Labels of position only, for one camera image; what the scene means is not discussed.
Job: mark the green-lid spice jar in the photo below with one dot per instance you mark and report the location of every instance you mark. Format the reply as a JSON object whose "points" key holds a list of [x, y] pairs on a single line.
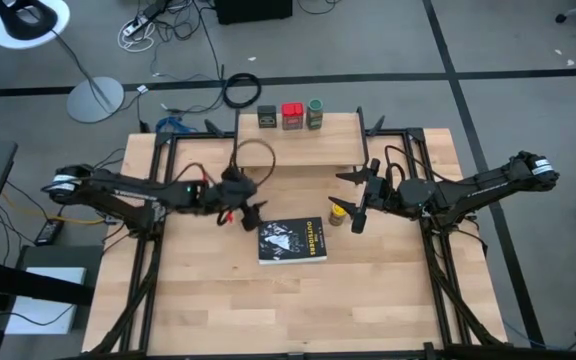
{"points": [[314, 115]]}

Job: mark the yellow-lid spice jar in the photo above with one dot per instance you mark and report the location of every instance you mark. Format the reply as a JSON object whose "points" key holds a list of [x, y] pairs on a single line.
{"points": [[338, 216]]}

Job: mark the black column on white base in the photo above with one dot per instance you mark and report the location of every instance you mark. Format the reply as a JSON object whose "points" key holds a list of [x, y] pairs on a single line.
{"points": [[23, 20]]}

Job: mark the white power strip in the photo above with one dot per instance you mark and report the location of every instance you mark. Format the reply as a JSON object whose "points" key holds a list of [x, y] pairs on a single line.
{"points": [[135, 25]]}

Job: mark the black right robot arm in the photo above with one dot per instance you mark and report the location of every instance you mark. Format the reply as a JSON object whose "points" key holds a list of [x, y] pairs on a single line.
{"points": [[488, 182]]}

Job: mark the wooden shelf with black legs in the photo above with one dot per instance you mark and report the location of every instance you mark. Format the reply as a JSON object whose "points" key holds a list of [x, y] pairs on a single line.
{"points": [[308, 147]]}

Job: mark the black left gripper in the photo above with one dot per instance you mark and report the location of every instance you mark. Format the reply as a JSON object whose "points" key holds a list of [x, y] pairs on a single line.
{"points": [[238, 192]]}

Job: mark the black aluminium table frame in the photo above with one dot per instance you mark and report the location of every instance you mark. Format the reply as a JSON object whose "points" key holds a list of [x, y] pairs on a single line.
{"points": [[188, 135]]}

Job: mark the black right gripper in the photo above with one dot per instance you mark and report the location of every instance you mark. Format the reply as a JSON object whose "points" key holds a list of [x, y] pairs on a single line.
{"points": [[380, 192]]}

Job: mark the black power adapter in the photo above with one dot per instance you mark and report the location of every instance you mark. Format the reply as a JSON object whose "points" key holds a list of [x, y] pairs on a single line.
{"points": [[49, 232]]}

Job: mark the red spice tin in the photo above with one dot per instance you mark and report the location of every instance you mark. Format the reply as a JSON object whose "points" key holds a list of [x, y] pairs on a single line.
{"points": [[292, 117]]}

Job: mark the black computer box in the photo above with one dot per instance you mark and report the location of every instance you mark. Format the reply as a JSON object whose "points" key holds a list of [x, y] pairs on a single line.
{"points": [[253, 10]]}

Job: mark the thin stand with round base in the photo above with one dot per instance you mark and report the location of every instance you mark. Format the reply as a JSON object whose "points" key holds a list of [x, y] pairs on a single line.
{"points": [[88, 102]]}

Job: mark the black spice tin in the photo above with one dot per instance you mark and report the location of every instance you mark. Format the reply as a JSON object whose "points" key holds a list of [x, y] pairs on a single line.
{"points": [[267, 117]]}

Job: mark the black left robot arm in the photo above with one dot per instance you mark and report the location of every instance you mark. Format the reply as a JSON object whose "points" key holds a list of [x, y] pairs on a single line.
{"points": [[133, 192]]}

